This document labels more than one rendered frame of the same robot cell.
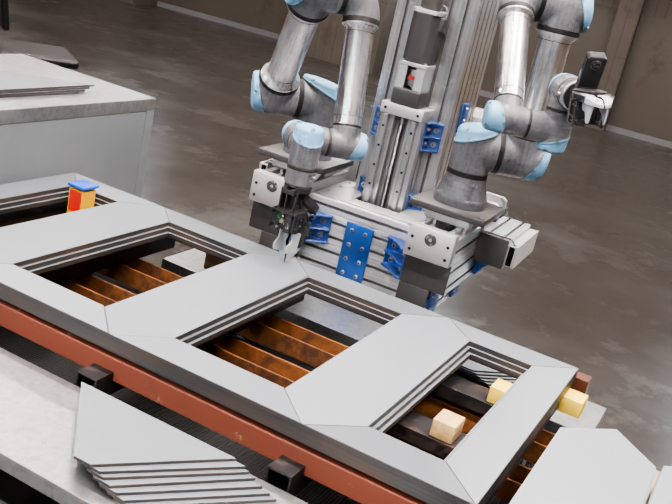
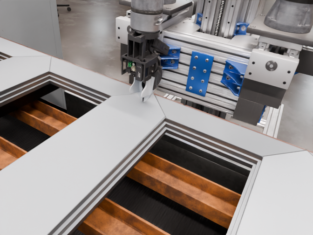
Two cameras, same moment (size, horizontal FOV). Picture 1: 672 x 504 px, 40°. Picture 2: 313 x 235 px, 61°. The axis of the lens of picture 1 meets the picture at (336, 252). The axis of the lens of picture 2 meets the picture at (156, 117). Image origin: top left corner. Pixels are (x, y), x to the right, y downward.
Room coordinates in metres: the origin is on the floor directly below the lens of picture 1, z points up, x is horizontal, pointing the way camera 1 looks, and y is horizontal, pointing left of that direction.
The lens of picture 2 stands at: (1.59, 0.05, 1.27)
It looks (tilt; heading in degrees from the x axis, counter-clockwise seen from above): 35 degrees down; 3
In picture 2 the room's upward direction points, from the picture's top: 6 degrees clockwise
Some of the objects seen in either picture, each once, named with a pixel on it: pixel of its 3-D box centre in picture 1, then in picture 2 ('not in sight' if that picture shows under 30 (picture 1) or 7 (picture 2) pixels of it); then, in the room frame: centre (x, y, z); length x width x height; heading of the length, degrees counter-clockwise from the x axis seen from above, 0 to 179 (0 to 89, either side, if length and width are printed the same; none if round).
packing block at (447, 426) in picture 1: (447, 426); not in sight; (1.67, -0.30, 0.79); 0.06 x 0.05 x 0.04; 156
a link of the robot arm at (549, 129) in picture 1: (549, 128); not in sight; (2.29, -0.45, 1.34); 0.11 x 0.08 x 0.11; 95
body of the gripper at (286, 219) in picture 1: (292, 207); (142, 53); (2.23, 0.13, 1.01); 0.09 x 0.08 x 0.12; 156
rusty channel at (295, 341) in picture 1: (255, 324); (124, 157); (2.16, 0.16, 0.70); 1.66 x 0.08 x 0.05; 66
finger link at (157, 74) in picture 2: (299, 231); (153, 74); (2.24, 0.10, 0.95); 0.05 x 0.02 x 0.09; 66
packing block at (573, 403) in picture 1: (573, 402); not in sight; (1.92, -0.60, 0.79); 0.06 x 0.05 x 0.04; 156
